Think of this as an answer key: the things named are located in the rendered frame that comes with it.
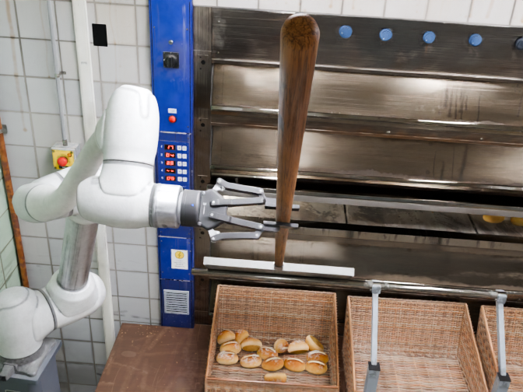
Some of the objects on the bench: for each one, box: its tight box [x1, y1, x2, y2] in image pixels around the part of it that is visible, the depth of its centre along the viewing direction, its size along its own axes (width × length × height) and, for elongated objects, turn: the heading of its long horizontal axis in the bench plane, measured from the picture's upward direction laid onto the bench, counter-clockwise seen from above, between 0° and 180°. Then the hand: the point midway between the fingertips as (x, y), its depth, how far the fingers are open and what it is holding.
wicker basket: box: [203, 284, 341, 392], centre depth 267 cm, size 49×56×28 cm
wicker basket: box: [342, 296, 489, 392], centre depth 265 cm, size 49×56×28 cm
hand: (282, 215), depth 123 cm, fingers closed on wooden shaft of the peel, 3 cm apart
